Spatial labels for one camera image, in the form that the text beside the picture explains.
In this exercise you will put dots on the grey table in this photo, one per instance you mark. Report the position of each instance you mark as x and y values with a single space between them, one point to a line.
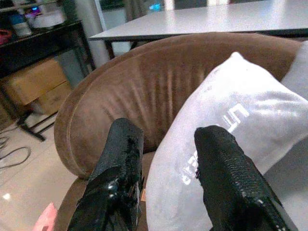
207 21

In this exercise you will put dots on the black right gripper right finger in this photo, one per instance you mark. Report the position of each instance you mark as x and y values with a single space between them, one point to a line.
231 178

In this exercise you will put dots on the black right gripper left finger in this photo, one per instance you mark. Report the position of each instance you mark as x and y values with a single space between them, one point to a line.
115 168

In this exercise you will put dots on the white and blue container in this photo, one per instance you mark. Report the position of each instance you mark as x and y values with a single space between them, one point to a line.
20 24

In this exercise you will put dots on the white bowl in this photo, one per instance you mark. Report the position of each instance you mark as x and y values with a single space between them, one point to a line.
45 20

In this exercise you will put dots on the black shelf rack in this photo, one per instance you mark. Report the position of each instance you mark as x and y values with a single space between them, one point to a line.
41 45

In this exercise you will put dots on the brown velvet sofa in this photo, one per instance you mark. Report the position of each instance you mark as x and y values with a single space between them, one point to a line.
149 84

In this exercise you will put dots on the pink cloth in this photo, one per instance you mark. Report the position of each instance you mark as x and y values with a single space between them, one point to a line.
45 220

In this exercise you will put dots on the brown cardboard box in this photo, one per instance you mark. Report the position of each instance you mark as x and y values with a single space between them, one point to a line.
36 84

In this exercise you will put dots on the white pillow with dark print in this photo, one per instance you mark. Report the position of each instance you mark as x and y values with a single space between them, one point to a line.
231 101

